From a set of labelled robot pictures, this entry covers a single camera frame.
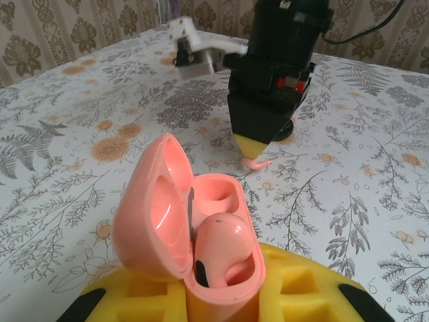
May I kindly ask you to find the pink earbud charging case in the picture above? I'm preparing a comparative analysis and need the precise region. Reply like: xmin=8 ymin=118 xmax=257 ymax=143
xmin=110 ymin=132 xmax=267 ymax=322

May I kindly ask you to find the thin black wire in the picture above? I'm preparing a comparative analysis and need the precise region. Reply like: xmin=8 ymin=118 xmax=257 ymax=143
xmin=320 ymin=0 xmax=405 ymax=45

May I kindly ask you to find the floral patterned table cover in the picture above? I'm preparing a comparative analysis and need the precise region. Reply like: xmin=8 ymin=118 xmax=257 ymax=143
xmin=0 ymin=26 xmax=429 ymax=322

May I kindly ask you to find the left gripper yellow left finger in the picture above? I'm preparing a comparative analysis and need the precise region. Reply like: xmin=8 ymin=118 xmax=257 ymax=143
xmin=58 ymin=266 xmax=191 ymax=322

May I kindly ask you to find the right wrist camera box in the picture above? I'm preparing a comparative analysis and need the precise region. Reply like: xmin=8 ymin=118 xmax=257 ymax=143
xmin=167 ymin=18 xmax=251 ymax=80

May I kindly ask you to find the small black round object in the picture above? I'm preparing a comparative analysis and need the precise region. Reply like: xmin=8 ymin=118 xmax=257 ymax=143
xmin=278 ymin=121 xmax=298 ymax=142

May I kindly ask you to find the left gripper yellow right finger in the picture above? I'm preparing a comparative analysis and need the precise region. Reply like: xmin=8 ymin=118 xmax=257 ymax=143
xmin=258 ymin=243 xmax=395 ymax=322

